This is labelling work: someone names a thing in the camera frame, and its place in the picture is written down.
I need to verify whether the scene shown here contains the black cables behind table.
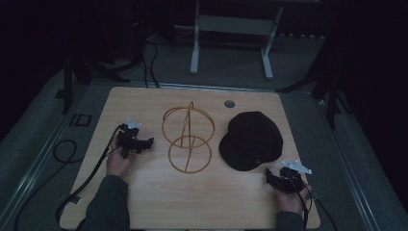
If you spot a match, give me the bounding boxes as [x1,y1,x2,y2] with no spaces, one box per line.
[140,35,162,90]

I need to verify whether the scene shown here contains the black floor cable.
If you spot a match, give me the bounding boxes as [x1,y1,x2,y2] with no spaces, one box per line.
[13,139,79,231]

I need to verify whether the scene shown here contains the person's left hand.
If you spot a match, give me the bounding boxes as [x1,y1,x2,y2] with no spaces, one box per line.
[106,136,133,178]

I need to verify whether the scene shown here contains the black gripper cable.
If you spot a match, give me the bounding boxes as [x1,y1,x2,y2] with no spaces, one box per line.
[55,124,124,227]
[287,175,339,231]

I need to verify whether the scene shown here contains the white metal stand frame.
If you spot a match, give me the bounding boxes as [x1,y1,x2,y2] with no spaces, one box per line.
[190,0,285,81]

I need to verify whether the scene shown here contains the person's right hand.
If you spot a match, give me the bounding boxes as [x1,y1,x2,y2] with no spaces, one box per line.
[274,182,313,216]

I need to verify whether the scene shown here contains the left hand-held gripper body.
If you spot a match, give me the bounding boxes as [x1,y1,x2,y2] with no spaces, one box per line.
[116,117,144,160]

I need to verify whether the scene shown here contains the black cap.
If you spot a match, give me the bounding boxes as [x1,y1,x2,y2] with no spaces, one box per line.
[218,111,284,172]

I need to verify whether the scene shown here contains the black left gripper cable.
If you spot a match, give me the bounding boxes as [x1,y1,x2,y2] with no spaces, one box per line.
[55,124,124,227]

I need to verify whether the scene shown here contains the gold wire hat stand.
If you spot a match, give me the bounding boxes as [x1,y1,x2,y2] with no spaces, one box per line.
[161,100,216,175]

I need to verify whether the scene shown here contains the black tripod stand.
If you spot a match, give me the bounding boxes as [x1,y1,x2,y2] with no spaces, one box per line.
[55,51,144,116]
[274,41,352,130]

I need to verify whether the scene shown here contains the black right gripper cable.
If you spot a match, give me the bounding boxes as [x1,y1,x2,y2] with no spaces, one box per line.
[287,175,339,231]

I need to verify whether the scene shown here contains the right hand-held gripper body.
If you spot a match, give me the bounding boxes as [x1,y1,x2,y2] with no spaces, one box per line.
[278,160,313,194]

